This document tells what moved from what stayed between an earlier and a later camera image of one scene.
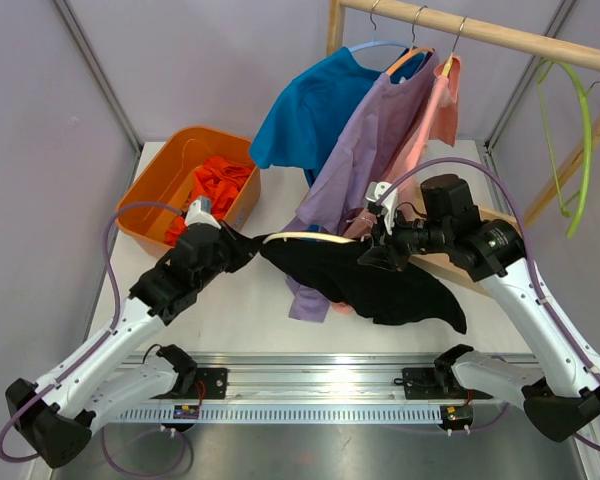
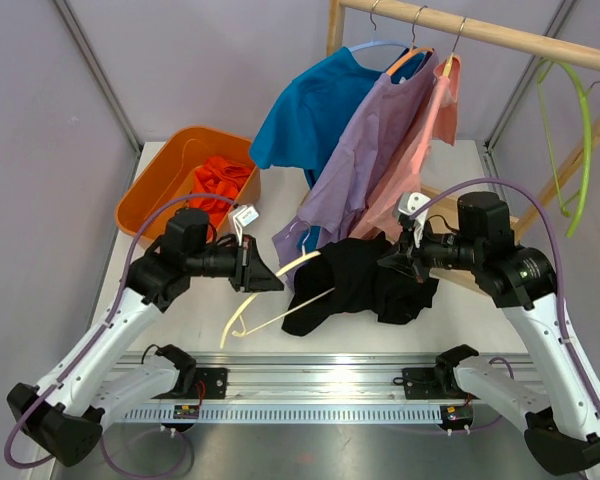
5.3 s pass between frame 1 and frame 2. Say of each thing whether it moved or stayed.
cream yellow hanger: stayed
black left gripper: moved
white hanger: moved
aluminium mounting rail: stayed
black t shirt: moved
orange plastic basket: stayed
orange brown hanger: stayed
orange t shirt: stayed
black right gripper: moved
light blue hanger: stayed
